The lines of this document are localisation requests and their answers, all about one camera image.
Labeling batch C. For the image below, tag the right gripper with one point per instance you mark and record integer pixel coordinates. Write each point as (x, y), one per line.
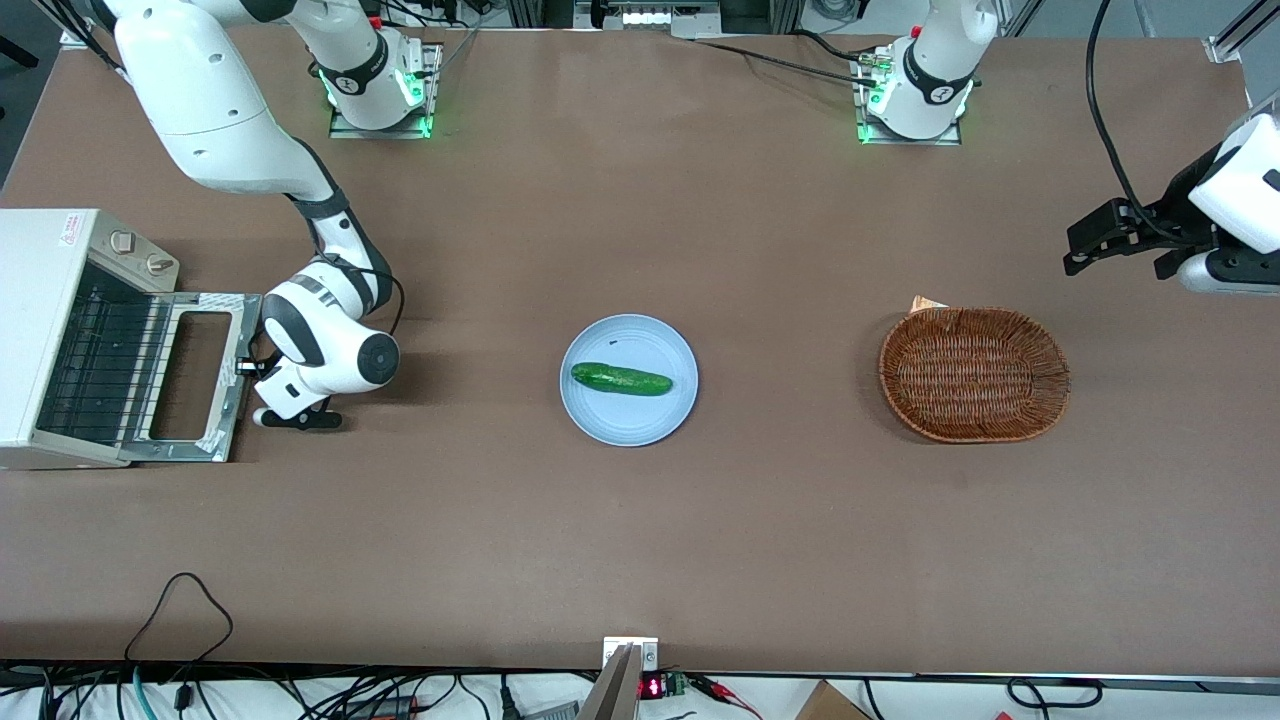
(254, 366)

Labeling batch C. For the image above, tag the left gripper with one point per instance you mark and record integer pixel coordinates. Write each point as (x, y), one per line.
(1176, 212)

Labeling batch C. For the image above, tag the silver oven door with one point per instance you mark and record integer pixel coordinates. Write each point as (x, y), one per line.
(165, 450)

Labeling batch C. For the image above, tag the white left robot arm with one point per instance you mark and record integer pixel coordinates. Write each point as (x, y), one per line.
(935, 60)

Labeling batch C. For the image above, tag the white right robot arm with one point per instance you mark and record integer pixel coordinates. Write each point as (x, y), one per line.
(210, 110)

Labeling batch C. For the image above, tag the beige oven knob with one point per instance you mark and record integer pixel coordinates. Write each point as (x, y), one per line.
(160, 264)
(122, 241)

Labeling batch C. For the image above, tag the metal oven rack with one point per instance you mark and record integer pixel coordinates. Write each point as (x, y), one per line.
(100, 370)

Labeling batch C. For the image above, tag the beige toaster oven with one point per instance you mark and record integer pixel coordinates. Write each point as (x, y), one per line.
(40, 260)

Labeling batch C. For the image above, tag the brown oval wicker basket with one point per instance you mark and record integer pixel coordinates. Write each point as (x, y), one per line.
(975, 375)

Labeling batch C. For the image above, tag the orange paper tag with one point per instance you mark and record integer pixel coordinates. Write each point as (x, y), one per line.
(925, 304)

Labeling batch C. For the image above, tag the red warning sticker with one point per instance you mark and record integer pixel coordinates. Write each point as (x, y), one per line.
(70, 230)

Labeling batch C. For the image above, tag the green cucumber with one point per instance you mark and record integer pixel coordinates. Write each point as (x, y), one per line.
(620, 379)

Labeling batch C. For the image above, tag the black power adapter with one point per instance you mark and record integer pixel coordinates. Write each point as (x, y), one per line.
(380, 708)

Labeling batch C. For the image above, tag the light blue round plate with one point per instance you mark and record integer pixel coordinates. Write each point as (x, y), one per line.
(630, 420)

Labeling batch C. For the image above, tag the red digit display module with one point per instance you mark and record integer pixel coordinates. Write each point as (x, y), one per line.
(651, 688)

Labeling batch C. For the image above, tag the white power strip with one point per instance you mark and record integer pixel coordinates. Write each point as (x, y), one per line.
(650, 15)

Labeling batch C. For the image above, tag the brown cardboard box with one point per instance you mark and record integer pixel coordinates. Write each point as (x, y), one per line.
(830, 705)

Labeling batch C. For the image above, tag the red alligator clip lead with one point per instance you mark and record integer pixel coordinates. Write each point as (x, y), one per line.
(730, 697)

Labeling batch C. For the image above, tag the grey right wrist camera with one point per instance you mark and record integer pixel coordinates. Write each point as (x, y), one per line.
(305, 420)

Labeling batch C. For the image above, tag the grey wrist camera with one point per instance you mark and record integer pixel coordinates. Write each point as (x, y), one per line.
(305, 420)
(1230, 275)

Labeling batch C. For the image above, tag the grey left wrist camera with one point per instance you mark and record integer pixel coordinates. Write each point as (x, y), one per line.
(1230, 275)

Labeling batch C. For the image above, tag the aluminium frame profile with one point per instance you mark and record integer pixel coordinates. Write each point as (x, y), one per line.
(1235, 35)
(68, 35)

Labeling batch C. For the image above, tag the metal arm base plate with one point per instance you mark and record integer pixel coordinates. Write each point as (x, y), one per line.
(433, 95)
(912, 142)

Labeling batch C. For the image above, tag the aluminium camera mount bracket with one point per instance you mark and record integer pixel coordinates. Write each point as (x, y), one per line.
(612, 690)

